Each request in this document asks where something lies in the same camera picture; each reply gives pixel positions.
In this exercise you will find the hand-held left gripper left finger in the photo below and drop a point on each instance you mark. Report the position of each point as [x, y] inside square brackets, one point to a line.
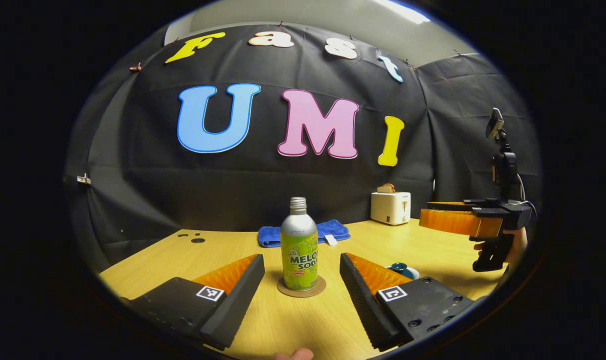
[238, 300]

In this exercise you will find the silver green water bottle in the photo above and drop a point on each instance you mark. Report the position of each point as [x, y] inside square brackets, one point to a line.
[299, 250]

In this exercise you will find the copper backdrop clip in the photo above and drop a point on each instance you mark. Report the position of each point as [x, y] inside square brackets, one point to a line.
[135, 67]

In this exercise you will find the black backdrop cloth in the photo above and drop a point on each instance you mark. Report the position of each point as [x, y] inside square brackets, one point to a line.
[233, 190]

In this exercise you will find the toast slice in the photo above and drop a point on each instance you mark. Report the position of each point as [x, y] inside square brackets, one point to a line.
[391, 187]
[383, 190]

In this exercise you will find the blue teacup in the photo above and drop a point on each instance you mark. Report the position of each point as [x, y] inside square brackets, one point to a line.
[413, 273]

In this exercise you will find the brown round coaster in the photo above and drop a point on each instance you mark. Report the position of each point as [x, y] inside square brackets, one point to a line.
[320, 287]

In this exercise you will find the white backdrop clip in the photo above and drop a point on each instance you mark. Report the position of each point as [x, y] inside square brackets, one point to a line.
[83, 179]

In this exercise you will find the blue folded towel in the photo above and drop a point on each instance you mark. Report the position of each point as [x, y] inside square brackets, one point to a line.
[270, 236]

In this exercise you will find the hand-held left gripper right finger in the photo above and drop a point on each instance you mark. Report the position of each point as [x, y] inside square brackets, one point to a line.
[365, 305]

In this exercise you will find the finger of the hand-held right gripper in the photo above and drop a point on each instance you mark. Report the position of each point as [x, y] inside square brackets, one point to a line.
[453, 222]
[458, 204]

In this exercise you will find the white toaster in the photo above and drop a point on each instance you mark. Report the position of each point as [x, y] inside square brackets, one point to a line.
[390, 209]

